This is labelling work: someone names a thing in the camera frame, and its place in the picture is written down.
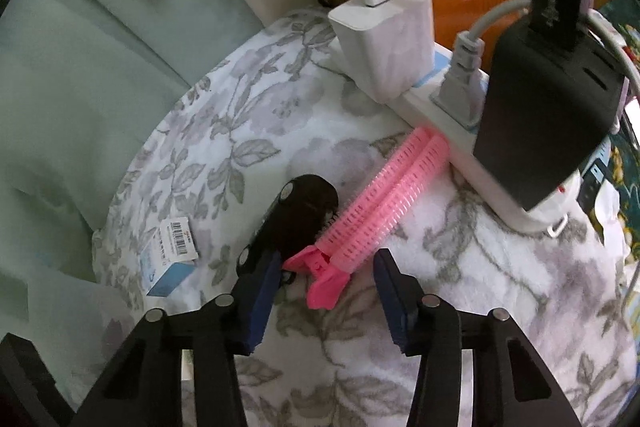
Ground pink hair roller clip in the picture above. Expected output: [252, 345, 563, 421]
[283, 127, 449, 310]

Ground black toy car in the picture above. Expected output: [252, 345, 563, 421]
[235, 173, 338, 277]

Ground small blue white box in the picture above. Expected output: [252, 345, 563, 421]
[139, 217, 198, 298]

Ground white power strip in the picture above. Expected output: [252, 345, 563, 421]
[319, 41, 584, 235]

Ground white grey plug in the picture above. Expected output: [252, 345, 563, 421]
[432, 31, 486, 129]

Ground black power adapter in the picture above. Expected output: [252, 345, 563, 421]
[473, 18, 628, 210]

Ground white USB charger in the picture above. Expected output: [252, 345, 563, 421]
[329, 0, 435, 104]

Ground green curtain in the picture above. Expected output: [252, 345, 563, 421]
[0, 0, 281, 358]

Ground teal floral tablecloth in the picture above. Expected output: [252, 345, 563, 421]
[578, 0, 639, 267]

